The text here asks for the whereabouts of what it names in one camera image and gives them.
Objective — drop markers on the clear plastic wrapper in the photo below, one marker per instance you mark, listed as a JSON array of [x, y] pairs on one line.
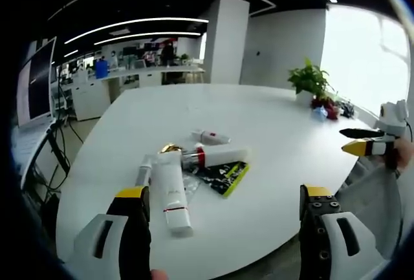
[[191, 184]]

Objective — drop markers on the small white skincare bottle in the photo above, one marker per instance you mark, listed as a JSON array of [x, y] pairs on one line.
[[210, 136]]

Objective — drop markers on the person's right hand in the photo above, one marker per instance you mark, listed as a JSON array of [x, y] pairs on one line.
[[404, 155]]

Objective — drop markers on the green potted plant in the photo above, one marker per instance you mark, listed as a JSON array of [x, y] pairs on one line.
[[309, 81]]

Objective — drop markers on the slim grey skincare bottle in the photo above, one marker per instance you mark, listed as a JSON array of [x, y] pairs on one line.
[[143, 173]]

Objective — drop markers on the blue water jug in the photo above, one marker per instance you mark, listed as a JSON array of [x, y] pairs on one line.
[[101, 68]]

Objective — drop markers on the large white skincare tube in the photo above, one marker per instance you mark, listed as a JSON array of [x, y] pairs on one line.
[[171, 192]]

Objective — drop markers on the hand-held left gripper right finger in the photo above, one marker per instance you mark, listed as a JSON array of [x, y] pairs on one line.
[[318, 221]]

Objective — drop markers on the gold lid skincare jar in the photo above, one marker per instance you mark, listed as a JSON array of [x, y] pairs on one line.
[[169, 148]]

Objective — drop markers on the computer monitor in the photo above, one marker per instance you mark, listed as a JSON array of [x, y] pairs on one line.
[[35, 82]]

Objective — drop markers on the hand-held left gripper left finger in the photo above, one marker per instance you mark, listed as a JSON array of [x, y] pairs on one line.
[[129, 215]]

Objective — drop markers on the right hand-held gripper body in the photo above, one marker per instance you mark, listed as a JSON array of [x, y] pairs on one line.
[[393, 116]]

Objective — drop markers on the blue face mask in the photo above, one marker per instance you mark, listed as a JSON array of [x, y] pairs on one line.
[[319, 113]]

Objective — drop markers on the white cabinet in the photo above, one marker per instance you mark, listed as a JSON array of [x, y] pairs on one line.
[[89, 95]]

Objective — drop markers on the white red-banded skincare bottle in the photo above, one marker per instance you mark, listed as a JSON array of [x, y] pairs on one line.
[[216, 157]]

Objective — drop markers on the white counter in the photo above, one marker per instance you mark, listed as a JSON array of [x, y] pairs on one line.
[[152, 73]]

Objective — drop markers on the black yellow skincare packet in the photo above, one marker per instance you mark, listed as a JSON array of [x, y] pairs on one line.
[[228, 176]]

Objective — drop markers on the person's left hand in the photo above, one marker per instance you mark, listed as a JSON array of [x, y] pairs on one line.
[[158, 275]]

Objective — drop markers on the person's grey trousers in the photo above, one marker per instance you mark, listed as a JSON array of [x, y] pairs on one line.
[[375, 202]]

